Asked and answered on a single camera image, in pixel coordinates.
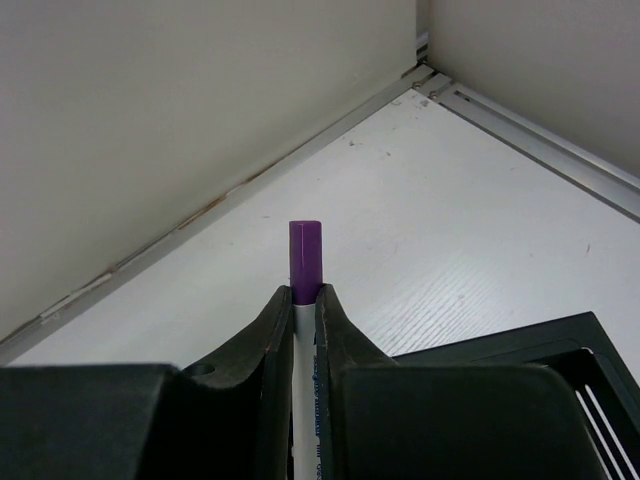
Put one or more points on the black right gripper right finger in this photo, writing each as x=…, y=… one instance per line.
x=382, y=420

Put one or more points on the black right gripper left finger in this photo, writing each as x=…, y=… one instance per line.
x=225, y=416

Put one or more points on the purple capped acrylic marker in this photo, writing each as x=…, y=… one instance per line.
x=306, y=281

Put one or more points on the black desk organizer box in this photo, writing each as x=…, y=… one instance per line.
x=579, y=350

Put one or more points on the aluminium rail right side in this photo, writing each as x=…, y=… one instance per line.
x=598, y=178

